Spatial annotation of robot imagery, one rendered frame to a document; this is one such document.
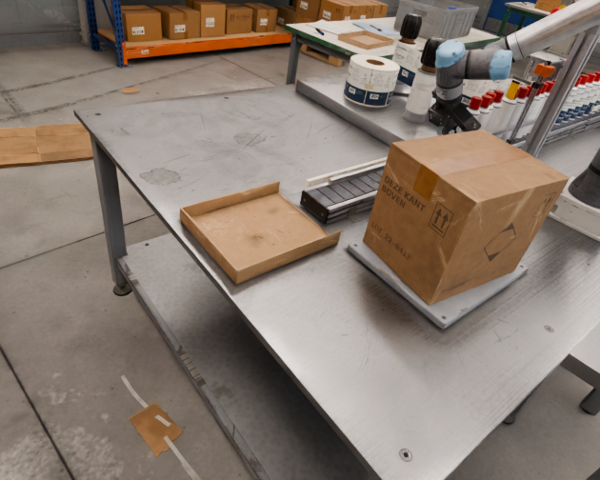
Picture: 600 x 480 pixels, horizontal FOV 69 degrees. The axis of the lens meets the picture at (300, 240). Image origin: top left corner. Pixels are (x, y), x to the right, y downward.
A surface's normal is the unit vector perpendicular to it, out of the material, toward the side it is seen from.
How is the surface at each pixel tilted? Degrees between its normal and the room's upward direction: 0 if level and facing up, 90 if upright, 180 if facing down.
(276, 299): 0
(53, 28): 90
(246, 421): 1
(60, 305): 0
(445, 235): 90
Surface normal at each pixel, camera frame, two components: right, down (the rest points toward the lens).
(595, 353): 0.15, -0.78
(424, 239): -0.85, 0.22
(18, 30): 0.70, 0.52
